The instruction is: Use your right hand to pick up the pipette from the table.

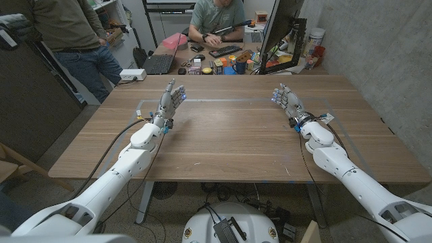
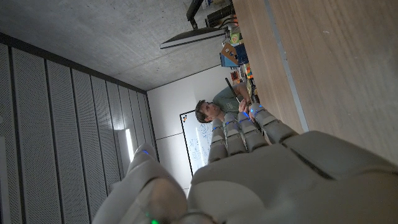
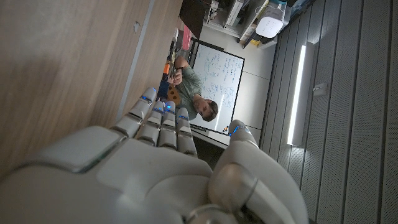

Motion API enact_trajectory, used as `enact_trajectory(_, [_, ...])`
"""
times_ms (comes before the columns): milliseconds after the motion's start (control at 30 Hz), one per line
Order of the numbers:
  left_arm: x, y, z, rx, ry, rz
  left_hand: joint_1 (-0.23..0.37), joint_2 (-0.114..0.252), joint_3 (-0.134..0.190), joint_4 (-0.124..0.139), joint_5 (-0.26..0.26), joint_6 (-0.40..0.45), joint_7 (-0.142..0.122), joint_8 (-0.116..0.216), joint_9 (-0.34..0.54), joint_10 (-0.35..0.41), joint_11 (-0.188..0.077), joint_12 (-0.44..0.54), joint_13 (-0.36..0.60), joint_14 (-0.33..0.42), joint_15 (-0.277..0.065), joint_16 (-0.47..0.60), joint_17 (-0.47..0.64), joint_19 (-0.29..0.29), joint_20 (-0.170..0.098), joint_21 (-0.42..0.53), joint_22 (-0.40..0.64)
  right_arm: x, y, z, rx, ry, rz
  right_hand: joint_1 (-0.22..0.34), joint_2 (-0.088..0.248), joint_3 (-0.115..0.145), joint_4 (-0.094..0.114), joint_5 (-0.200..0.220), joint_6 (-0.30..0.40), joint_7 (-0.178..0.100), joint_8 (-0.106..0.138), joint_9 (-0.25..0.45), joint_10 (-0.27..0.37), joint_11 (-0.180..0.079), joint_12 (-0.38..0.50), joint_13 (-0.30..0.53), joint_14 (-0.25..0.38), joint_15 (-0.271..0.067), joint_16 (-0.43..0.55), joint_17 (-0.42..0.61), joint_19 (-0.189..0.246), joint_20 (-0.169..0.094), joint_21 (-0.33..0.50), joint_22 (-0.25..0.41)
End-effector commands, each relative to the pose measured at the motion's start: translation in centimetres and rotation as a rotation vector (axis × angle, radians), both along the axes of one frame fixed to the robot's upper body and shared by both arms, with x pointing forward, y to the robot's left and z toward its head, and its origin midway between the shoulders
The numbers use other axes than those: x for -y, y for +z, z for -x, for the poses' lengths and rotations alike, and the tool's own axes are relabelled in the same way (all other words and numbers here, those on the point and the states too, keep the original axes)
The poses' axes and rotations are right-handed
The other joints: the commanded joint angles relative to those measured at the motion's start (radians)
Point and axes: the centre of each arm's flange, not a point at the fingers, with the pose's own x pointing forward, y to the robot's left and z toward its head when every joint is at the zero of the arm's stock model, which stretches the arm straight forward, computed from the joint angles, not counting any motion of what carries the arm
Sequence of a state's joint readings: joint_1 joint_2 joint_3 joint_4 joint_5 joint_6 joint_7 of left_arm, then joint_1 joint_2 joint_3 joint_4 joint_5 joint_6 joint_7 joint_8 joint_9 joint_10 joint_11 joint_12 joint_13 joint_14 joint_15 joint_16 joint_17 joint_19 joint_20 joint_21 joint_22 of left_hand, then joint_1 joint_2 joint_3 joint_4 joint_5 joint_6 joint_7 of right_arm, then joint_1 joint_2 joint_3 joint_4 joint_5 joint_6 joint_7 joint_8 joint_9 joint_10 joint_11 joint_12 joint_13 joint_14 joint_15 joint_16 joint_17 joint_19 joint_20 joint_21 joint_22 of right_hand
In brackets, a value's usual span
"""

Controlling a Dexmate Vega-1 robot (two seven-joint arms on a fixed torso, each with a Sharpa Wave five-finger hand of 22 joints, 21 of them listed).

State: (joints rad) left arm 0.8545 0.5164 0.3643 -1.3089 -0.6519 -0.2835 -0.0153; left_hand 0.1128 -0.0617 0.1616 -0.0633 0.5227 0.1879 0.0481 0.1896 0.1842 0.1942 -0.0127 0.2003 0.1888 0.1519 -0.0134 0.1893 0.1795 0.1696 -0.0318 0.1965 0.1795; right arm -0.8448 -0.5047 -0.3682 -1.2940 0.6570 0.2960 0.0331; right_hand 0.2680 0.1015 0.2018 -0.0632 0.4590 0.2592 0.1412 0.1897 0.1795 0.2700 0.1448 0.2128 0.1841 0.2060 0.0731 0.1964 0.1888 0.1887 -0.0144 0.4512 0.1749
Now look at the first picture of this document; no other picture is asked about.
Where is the standing person olive sweater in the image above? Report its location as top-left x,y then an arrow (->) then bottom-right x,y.
32,0 -> 124,104

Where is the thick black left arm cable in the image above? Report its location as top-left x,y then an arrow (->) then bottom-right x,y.
69,117 -> 151,200

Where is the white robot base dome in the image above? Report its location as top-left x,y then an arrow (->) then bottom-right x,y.
182,201 -> 280,243

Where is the white power box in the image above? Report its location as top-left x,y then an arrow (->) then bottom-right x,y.
119,68 -> 148,82

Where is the black backpack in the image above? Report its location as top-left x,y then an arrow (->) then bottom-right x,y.
132,46 -> 149,68

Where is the black monitor stand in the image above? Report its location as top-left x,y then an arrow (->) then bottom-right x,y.
258,17 -> 308,76

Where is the white shelf unit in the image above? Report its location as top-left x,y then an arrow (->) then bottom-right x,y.
89,0 -> 139,68

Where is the pink plastic box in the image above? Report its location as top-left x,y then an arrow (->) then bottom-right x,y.
162,32 -> 188,51

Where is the black box on robot base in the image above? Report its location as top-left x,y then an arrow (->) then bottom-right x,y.
213,217 -> 247,243

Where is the blue mug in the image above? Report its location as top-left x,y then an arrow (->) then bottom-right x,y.
232,60 -> 247,75

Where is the wooden frame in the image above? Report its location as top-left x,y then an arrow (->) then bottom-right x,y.
0,141 -> 75,193

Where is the black keyboard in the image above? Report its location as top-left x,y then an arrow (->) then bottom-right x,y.
208,44 -> 243,59

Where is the red cup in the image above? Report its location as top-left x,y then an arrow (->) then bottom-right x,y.
312,45 -> 327,67

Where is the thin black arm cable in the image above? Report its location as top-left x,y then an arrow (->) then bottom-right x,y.
298,130 -> 411,243
97,133 -> 167,234

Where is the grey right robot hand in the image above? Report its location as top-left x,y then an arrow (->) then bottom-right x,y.
271,83 -> 317,128

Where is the orange box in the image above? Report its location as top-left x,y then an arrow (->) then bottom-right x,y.
254,10 -> 269,24

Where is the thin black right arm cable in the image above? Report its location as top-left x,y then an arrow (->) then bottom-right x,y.
298,130 -> 411,243

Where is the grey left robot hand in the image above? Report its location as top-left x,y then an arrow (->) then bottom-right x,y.
151,78 -> 188,130

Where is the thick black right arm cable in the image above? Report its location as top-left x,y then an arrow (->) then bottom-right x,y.
315,115 -> 348,150

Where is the black fan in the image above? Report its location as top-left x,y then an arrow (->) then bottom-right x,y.
151,181 -> 179,200

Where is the dark cabinet panel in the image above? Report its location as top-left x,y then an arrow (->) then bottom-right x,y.
0,32 -> 87,163

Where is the brown cardboard piece with holes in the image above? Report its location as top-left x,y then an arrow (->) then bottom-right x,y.
235,50 -> 252,63

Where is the black laptop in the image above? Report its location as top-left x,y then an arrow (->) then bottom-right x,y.
141,32 -> 182,76

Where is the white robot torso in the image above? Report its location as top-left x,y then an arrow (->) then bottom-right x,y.
0,234 -> 138,243

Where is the grey glove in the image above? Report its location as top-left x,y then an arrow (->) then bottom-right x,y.
0,13 -> 36,51

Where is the grey table leg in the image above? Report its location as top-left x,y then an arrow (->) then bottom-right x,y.
134,181 -> 155,225
306,183 -> 328,229

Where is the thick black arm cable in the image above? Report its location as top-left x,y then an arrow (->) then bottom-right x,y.
69,117 -> 151,200
315,115 -> 348,150

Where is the black computer monitor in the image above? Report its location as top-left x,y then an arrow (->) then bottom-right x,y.
259,0 -> 305,57

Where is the white canister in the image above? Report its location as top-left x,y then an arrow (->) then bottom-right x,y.
305,27 -> 325,57

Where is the beige cardboard sheet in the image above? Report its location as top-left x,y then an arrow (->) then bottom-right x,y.
300,220 -> 322,243

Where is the seated person green t-shirt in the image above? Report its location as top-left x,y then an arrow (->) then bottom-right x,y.
188,0 -> 246,47

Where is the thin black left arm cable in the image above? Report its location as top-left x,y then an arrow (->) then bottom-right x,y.
97,133 -> 167,234

